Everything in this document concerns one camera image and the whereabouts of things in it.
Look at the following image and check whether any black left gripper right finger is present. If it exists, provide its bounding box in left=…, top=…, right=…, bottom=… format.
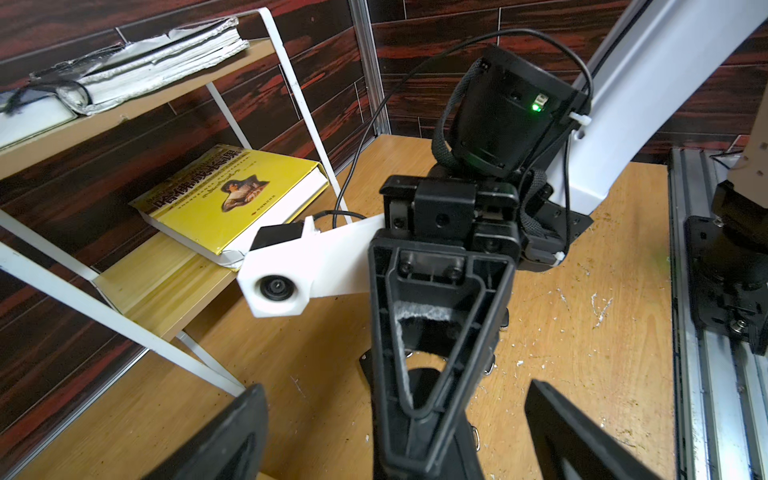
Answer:
left=525, top=380, right=658, bottom=479

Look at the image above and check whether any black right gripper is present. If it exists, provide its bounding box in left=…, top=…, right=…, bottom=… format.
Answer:
left=368, top=175, right=593, bottom=479

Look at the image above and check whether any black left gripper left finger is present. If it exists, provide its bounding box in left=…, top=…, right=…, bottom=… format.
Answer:
left=145, top=384, right=268, bottom=479

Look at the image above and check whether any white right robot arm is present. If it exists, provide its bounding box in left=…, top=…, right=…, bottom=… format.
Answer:
left=479, top=1, right=767, bottom=479

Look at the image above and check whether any white metal shelf rack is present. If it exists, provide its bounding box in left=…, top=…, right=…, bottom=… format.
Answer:
left=0, top=7, right=355, bottom=398

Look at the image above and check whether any yellow book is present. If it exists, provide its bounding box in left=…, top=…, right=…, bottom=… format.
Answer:
left=130, top=145, right=329, bottom=270

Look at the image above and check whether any black hardcover book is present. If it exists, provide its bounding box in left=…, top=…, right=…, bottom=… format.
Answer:
left=27, top=17, right=249, bottom=116

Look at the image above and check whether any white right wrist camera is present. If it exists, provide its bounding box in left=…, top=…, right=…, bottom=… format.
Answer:
left=237, top=214, right=384, bottom=318

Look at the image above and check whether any aluminium rail frame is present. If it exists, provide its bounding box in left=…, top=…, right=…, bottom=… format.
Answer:
left=669, top=149, right=767, bottom=479

